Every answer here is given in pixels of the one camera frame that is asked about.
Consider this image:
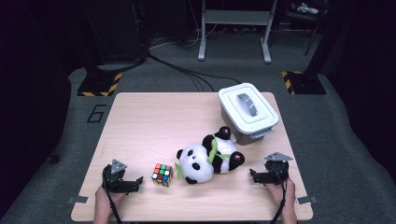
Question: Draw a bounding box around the person's right hand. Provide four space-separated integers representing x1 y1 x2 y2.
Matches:
266 177 296 213

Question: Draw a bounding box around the colourful puzzle cube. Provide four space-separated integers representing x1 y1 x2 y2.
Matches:
150 162 175 189

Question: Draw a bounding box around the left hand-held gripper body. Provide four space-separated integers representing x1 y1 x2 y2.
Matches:
102 159 129 193

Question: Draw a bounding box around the panda plush toy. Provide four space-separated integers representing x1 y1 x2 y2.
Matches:
174 125 247 186

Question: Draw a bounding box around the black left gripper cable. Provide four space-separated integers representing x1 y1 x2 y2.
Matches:
102 183 123 224

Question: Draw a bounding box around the clear grey storage box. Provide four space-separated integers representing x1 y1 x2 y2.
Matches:
219 105 276 147

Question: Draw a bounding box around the person's left hand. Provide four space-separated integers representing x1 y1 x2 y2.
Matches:
94 185 126 213

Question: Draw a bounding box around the dark chair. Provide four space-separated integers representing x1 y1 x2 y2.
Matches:
274 0 330 57

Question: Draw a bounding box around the black striped stand base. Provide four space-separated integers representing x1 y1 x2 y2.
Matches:
77 71 123 98
281 70 328 96

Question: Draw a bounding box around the white metal stand frame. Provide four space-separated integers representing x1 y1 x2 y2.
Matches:
197 0 279 65

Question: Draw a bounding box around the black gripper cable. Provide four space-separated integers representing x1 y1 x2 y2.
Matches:
270 167 289 224
102 183 123 224

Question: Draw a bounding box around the white storage box lid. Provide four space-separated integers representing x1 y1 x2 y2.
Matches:
217 81 280 135

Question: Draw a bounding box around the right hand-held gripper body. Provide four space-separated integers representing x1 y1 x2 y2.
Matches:
263 151 294 185

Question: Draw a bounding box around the black floor cable bundle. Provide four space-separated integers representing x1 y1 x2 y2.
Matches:
147 50 242 93

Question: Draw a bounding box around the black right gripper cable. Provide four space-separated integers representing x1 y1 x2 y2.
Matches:
270 167 289 224

